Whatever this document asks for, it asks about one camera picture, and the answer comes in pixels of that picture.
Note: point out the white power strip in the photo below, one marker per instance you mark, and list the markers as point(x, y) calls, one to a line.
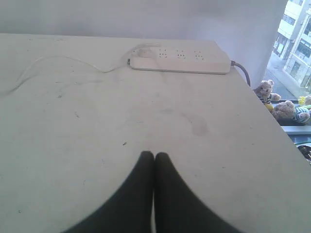
point(211, 60)

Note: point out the brown teddy bear striped shirt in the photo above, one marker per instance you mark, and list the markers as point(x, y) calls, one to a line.
point(288, 111)

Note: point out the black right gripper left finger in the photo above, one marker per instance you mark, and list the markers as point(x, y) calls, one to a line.
point(129, 209)

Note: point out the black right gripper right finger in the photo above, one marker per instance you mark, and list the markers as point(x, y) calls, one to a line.
point(177, 209)

